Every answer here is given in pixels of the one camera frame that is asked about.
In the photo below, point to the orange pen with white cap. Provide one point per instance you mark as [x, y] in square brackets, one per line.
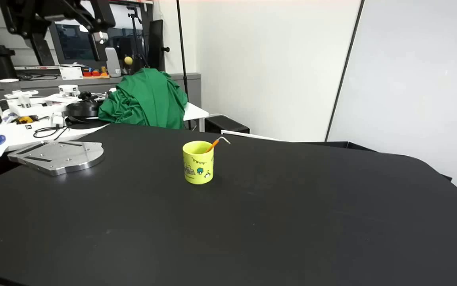
[216, 142]

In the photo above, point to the black floor box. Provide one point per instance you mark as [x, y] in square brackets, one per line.
[216, 125]

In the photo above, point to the yellow-green mug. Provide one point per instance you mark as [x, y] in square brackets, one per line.
[198, 163]

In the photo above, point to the green cloth pile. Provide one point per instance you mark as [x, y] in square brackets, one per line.
[148, 98]

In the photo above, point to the black round headset pile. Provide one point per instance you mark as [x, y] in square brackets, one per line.
[84, 114]

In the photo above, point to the silver metal plate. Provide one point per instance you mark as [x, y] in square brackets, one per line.
[59, 158]

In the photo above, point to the black monitor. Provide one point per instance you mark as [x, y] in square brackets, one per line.
[75, 47]

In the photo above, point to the white side table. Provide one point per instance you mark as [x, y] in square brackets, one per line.
[25, 120]

